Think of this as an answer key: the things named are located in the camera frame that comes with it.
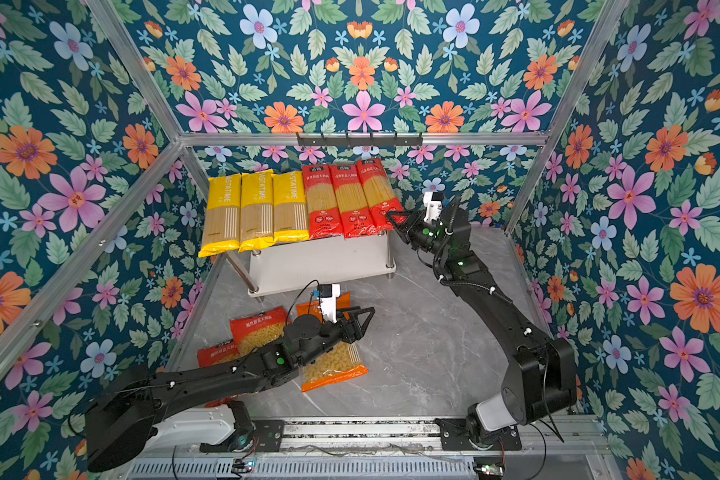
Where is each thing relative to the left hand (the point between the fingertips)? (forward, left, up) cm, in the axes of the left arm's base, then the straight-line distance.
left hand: (373, 307), depth 71 cm
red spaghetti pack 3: (+26, -3, +14) cm, 29 cm away
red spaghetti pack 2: (+24, +4, +12) cm, 27 cm away
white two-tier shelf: (+25, +32, -16) cm, 44 cm away
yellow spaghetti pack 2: (+16, +27, +13) cm, 34 cm away
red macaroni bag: (-1, +43, -19) cm, 47 cm away
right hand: (+18, -5, +14) cm, 23 cm away
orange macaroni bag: (-6, +10, -22) cm, 25 cm away
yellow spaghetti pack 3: (+18, +19, +12) cm, 29 cm away
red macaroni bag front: (+4, +34, -18) cm, 39 cm away
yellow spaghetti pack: (+21, +36, +13) cm, 44 cm away
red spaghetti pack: (+18, +11, +13) cm, 25 cm away
